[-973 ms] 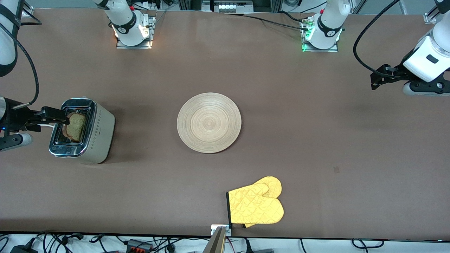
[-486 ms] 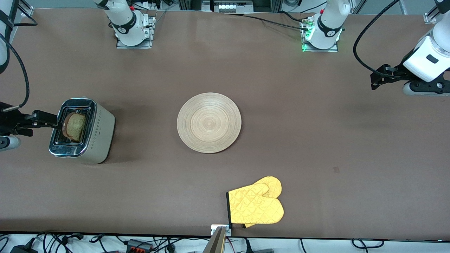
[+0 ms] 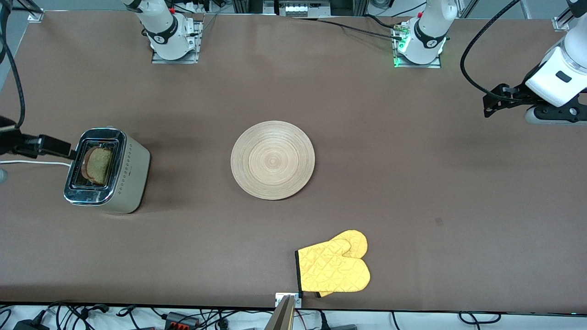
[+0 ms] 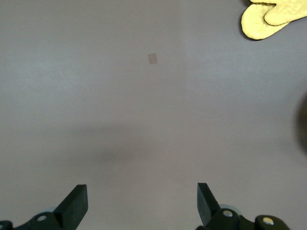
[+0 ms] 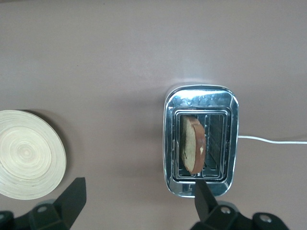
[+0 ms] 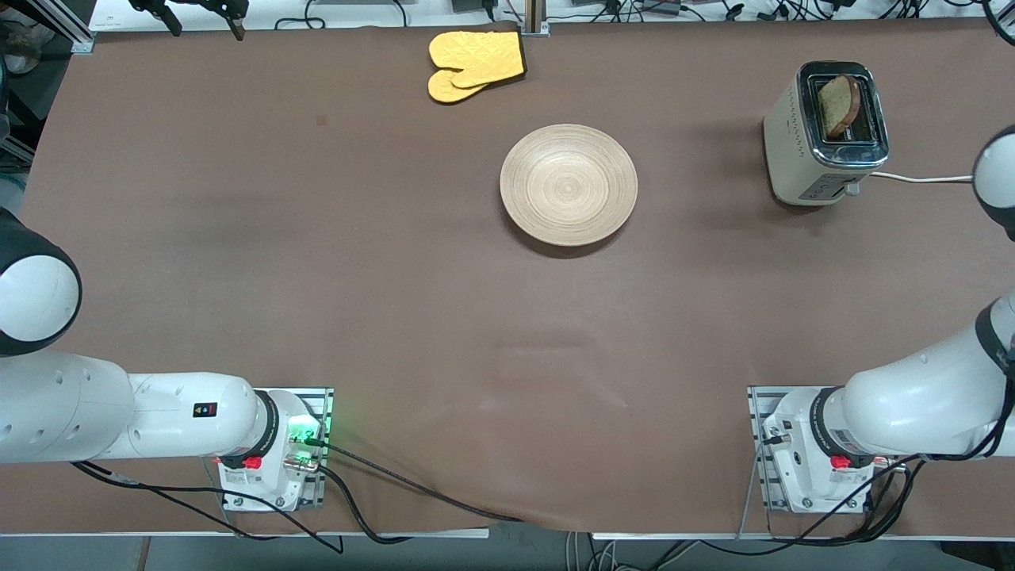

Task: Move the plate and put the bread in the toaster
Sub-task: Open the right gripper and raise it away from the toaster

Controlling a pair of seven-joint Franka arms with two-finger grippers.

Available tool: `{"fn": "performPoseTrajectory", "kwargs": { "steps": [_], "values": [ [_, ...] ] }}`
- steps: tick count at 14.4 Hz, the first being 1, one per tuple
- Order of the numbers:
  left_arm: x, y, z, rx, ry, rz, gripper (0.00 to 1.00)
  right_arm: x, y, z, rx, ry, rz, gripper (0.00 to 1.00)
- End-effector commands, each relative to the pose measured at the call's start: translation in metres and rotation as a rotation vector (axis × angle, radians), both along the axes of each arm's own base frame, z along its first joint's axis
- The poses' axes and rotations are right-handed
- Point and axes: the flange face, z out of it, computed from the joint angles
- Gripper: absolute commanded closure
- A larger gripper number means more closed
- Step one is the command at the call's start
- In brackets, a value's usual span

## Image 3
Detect brown bread slice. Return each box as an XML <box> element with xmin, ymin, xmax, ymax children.
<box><xmin>81</xmin><ymin>147</ymin><xmax>114</xmax><ymax>186</ymax></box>

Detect round wooden plate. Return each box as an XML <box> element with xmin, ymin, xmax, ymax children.
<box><xmin>231</xmin><ymin>121</ymin><xmax>316</xmax><ymax>201</ymax></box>

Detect silver two-slot toaster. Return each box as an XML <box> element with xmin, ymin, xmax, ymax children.
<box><xmin>63</xmin><ymin>125</ymin><xmax>151</xmax><ymax>215</ymax></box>

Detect black orange connector block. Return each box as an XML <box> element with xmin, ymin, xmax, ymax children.
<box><xmin>164</xmin><ymin>312</ymin><xmax>201</xmax><ymax>329</ymax></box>

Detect white power strip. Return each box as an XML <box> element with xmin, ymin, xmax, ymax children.
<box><xmin>284</xmin><ymin>3</ymin><xmax>322</xmax><ymax>17</ymax></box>

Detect yellow quilted oven mitt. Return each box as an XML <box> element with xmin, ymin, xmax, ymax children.
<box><xmin>295</xmin><ymin>230</ymin><xmax>371</xmax><ymax>298</ymax></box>

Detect white toaster power cord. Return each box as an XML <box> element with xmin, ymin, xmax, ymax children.
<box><xmin>0</xmin><ymin>159</ymin><xmax>72</xmax><ymax>168</ymax></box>

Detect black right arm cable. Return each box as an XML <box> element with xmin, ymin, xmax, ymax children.
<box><xmin>0</xmin><ymin>0</ymin><xmax>25</xmax><ymax>131</ymax></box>

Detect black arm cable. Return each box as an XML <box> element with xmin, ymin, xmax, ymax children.
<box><xmin>460</xmin><ymin>0</ymin><xmax>522</xmax><ymax>99</ymax></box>
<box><xmin>0</xmin><ymin>0</ymin><xmax>25</xmax><ymax>131</ymax></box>

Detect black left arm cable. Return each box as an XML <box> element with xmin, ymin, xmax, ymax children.
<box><xmin>460</xmin><ymin>0</ymin><xmax>522</xmax><ymax>99</ymax></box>

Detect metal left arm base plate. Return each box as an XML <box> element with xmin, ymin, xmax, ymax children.
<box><xmin>393</xmin><ymin>21</ymin><xmax>442</xmax><ymax>69</ymax></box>

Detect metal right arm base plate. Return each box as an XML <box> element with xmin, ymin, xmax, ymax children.
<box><xmin>151</xmin><ymin>18</ymin><xmax>203</xmax><ymax>64</ymax></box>

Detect thin black table cable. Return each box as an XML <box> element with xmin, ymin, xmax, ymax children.
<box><xmin>365</xmin><ymin>14</ymin><xmax>398</xmax><ymax>29</ymax></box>

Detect thick black table cable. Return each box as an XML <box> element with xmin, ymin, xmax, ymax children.
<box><xmin>316</xmin><ymin>18</ymin><xmax>405</xmax><ymax>41</ymax></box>

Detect black looped floor cable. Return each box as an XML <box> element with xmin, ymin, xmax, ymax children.
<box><xmin>459</xmin><ymin>312</ymin><xmax>501</xmax><ymax>325</ymax></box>

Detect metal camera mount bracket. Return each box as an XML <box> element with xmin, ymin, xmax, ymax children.
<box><xmin>275</xmin><ymin>293</ymin><xmax>303</xmax><ymax>308</ymax></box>

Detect wooden camera post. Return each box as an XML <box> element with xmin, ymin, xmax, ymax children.
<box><xmin>265</xmin><ymin>296</ymin><xmax>295</xmax><ymax>330</ymax></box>

